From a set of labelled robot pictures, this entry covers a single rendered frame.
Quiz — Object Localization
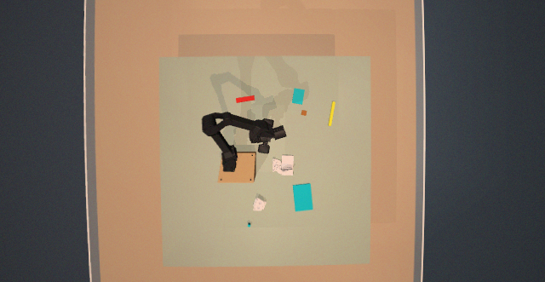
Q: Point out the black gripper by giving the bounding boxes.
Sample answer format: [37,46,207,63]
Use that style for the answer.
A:
[258,118,274,154]

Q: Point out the cyan flat square tile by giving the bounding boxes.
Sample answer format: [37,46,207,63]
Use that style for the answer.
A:
[292,88,305,104]

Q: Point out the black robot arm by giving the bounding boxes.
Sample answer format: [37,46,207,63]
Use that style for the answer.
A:
[202,112,286,172]

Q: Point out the red flat bar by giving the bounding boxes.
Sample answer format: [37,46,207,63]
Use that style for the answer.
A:
[236,95,255,103]

